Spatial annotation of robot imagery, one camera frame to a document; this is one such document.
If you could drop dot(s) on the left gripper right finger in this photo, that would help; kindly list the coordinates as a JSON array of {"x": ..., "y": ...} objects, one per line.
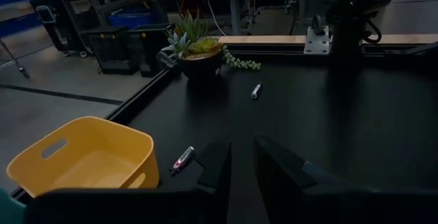
[{"x": 280, "y": 172}]

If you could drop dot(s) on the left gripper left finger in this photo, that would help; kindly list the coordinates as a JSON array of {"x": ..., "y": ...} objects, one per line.
[{"x": 217, "y": 169}]

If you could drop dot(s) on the small red white battery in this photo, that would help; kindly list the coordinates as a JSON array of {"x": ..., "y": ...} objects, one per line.
[{"x": 183, "y": 159}]

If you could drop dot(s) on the small silver blue battery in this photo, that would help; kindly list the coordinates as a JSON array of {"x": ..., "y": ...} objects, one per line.
[{"x": 256, "y": 91}]

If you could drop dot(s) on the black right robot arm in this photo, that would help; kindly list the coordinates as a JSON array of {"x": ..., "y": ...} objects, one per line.
[{"x": 349, "y": 35}]

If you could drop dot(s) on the succulent plant in black pot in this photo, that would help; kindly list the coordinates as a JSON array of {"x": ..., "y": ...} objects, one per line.
[{"x": 200, "y": 64}]

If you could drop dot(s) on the grey corner clamp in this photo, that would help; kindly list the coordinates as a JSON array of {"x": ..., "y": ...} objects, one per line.
[{"x": 166, "y": 59}]

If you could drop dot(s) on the yellow plastic bin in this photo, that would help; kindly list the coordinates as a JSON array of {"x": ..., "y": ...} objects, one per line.
[{"x": 85, "y": 169}]

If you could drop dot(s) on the black equipment case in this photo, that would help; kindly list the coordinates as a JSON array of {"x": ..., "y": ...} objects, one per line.
[
  {"x": 148, "y": 49},
  {"x": 109, "y": 51}
]

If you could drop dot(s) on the blue storage bin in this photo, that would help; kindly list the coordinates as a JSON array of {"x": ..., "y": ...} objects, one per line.
[{"x": 133, "y": 18}]

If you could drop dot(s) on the black cart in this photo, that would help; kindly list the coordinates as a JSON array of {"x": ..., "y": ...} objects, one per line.
[{"x": 61, "y": 28}]

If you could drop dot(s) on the teal plastic bin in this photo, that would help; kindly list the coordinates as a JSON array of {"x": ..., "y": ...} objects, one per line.
[{"x": 8, "y": 208}]

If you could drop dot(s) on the metal tripod leg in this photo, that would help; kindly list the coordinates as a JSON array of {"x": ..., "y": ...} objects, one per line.
[{"x": 15, "y": 61}]

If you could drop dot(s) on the blue storage shelf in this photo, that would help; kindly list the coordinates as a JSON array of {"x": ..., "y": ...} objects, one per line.
[{"x": 20, "y": 25}]

